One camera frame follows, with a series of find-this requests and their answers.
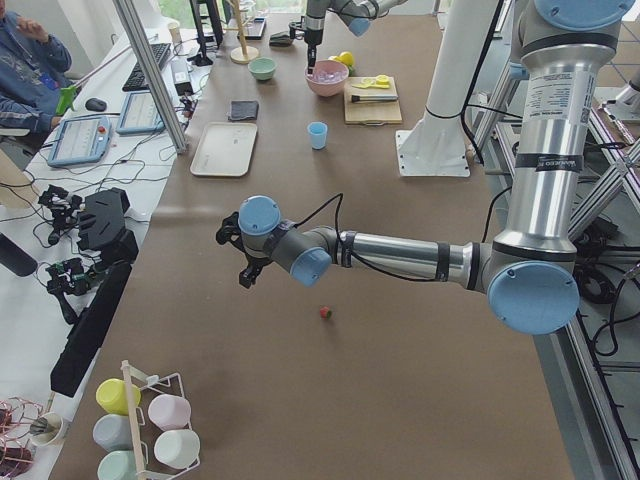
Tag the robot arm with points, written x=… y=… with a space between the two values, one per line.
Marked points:
x=526 y=270
x=356 y=15

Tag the aluminium frame post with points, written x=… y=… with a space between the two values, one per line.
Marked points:
x=139 y=42

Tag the person in blue jacket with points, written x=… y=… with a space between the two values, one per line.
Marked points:
x=33 y=73

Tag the whole lemon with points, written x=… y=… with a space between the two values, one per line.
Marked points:
x=346 y=58

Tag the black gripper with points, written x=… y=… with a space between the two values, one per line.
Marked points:
x=251 y=270
x=313 y=39

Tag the steel ice scoop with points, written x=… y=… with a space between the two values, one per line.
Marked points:
x=285 y=38

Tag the mint cup on rack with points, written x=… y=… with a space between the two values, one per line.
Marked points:
x=117 y=465

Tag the wooden cutting board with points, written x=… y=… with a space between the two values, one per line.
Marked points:
x=371 y=113

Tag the grey folded cloth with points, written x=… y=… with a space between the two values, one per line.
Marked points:
x=242 y=110

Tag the green bowl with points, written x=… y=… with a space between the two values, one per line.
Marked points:
x=262 y=69

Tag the pile of ice cubes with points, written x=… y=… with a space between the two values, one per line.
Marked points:
x=327 y=77

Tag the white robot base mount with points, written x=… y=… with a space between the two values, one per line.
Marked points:
x=435 y=147

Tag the pink cup on rack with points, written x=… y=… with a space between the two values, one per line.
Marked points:
x=169 y=412

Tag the red strawberry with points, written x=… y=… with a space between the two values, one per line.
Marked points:
x=325 y=313

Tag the steel muddler black tip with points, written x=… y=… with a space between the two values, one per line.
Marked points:
x=373 y=98

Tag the wooden stand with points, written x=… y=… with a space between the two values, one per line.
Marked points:
x=243 y=54

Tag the pink bowl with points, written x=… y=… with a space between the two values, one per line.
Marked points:
x=328 y=90

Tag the black device on desk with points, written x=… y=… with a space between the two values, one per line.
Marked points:
x=89 y=296

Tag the blue teach pendant far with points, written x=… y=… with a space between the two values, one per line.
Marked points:
x=139 y=115

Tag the paper cup with whisk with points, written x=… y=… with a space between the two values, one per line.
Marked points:
x=49 y=429

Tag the grey cup on rack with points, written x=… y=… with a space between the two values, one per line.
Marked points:
x=112 y=433

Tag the yellow plastic knife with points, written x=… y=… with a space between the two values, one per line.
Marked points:
x=366 y=84

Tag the cream rabbit tray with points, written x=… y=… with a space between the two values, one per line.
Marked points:
x=224 y=150

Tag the blue cup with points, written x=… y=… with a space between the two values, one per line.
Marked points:
x=318 y=133

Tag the blue teach pendant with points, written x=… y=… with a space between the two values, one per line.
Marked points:
x=139 y=115
x=80 y=140

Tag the white cup on rack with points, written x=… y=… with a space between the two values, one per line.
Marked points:
x=177 y=449

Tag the white wire cup rack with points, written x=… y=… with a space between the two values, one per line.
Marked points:
x=141 y=388

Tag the black computer mouse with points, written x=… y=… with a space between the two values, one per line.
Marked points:
x=96 y=105

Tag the blue teach pendant near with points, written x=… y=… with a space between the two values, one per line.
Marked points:
x=80 y=140

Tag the yellow cup on rack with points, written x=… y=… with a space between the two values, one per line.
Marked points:
x=111 y=396

